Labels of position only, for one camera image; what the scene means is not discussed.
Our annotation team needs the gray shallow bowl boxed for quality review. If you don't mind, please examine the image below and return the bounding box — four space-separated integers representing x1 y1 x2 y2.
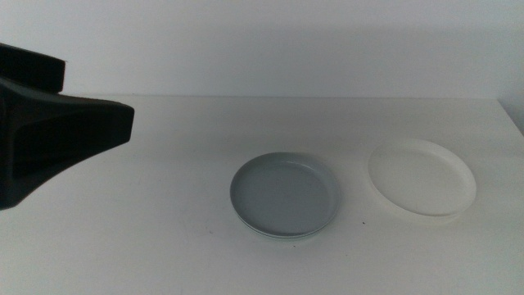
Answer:
228 152 341 238

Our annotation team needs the white shallow bowl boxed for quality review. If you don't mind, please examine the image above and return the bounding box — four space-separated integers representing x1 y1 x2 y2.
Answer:
367 137 478 218

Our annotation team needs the mint green shallow bowl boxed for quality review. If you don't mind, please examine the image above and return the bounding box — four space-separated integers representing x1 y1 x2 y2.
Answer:
237 216 331 242

